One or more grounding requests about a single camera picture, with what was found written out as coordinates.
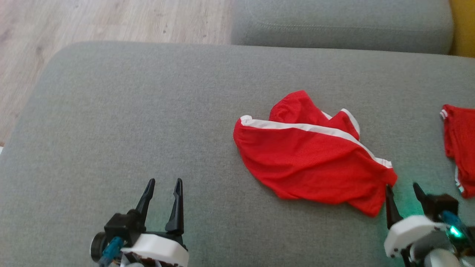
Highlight blue right camera connector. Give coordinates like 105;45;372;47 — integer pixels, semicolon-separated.
442;211;466;234

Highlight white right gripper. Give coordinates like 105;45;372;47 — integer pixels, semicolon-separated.
384;182;451;258

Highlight red and white jersey shirt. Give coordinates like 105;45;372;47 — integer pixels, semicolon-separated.
440;104;475;199

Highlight yellow furniture panel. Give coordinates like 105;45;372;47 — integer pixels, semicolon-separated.
449;0;475;58

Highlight grey fabric sofa cushion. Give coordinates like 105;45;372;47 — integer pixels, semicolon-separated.
231;0;455;55

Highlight blue left camera connector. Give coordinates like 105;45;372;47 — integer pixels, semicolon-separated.
99;237;124;266

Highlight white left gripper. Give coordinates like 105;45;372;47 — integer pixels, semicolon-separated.
122;178;190;267

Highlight red shorts with white stripe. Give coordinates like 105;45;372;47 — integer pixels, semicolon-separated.
233;90;398;217

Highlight grey fabric sofa seat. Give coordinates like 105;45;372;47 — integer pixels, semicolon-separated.
0;41;475;267

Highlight blue camera connector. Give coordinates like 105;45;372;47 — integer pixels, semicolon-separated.
99;237;124;266
442;211;466;234

